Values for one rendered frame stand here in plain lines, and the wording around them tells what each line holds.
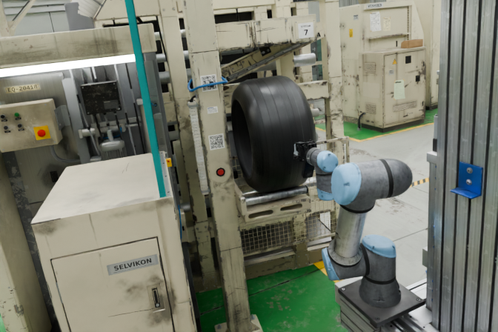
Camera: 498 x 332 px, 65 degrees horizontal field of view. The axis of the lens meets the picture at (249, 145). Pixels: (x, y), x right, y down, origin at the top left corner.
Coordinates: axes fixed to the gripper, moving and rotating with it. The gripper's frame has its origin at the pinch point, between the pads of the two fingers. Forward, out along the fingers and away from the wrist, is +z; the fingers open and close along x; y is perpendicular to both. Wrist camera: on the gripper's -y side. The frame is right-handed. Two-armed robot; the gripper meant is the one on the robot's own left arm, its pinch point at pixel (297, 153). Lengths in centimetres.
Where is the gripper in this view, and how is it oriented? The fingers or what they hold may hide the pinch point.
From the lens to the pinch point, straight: 181.5
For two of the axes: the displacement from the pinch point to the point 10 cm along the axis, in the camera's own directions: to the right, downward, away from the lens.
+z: -2.4, -1.3, 9.6
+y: -1.3, -9.8, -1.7
